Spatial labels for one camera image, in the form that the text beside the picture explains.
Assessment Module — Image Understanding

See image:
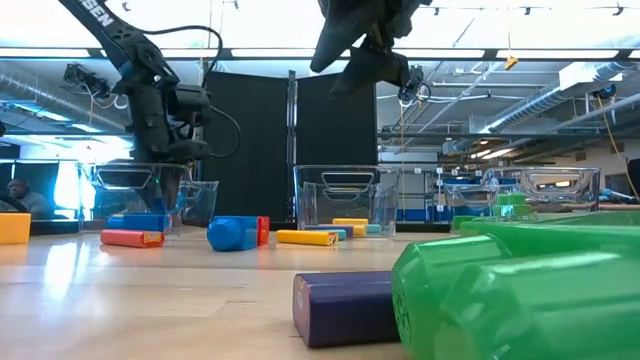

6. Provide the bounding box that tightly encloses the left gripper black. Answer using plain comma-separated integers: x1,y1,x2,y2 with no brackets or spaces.
128,87,214,215

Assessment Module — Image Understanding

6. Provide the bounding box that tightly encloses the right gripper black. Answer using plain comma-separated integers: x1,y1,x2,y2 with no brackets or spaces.
308,0,434,97

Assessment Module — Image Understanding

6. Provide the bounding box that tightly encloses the blue chunky toy block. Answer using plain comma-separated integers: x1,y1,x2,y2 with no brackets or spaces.
105,213,171,233
206,215,259,253

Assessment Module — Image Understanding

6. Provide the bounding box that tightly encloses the green chunky toy block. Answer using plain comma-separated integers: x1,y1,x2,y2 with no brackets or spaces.
451,214,484,232
491,192,535,220
391,210,640,360

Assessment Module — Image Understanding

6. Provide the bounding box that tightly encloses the clear plastic bin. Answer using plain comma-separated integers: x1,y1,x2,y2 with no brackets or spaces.
78,163,220,235
443,166,603,225
292,164,402,239

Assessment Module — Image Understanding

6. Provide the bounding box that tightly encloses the red slim toy block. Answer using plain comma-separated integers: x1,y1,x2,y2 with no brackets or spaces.
99,228,167,250

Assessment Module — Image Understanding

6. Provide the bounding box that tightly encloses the black folding divider screen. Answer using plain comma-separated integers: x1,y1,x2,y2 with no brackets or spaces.
198,67,380,232

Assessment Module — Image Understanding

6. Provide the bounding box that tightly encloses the person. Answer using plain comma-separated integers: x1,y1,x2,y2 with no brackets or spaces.
0,176,55,222

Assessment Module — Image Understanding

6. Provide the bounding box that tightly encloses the grey ceiling pipe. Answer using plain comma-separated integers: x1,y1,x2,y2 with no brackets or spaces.
0,71,184,155

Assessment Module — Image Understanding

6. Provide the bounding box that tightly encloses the yellow chunky toy block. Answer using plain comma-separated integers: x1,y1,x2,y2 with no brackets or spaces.
0,212,33,246

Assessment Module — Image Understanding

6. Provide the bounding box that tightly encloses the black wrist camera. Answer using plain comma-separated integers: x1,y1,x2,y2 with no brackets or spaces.
172,83,213,127

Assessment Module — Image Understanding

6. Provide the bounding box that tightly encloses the silver ventilation duct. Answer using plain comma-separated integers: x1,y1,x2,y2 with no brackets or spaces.
441,85,569,157

